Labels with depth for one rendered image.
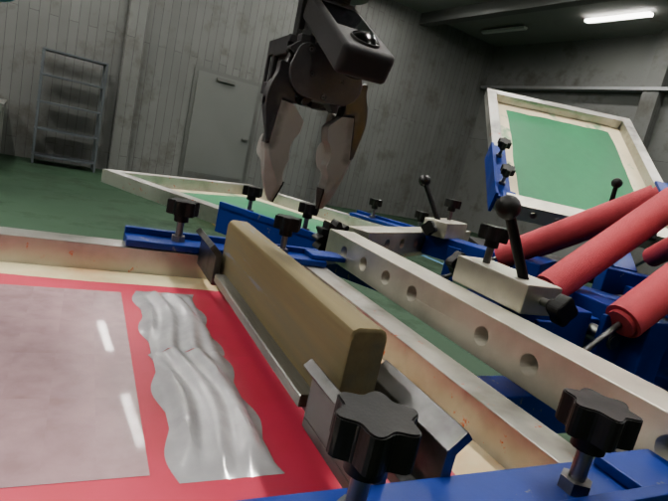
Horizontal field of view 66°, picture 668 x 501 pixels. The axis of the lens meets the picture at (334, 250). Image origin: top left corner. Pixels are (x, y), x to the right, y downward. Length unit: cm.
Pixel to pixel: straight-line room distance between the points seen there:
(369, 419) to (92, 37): 983
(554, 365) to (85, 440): 38
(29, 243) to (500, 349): 57
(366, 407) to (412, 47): 1244
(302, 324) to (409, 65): 1221
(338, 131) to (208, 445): 29
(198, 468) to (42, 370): 17
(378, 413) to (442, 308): 39
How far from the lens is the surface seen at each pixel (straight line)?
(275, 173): 48
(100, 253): 74
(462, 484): 33
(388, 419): 24
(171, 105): 1017
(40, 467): 37
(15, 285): 66
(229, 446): 38
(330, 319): 37
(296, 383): 40
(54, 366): 48
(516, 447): 46
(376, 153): 1216
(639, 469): 43
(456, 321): 60
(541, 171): 188
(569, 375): 50
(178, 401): 43
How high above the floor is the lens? 117
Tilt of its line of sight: 11 degrees down
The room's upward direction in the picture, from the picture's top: 13 degrees clockwise
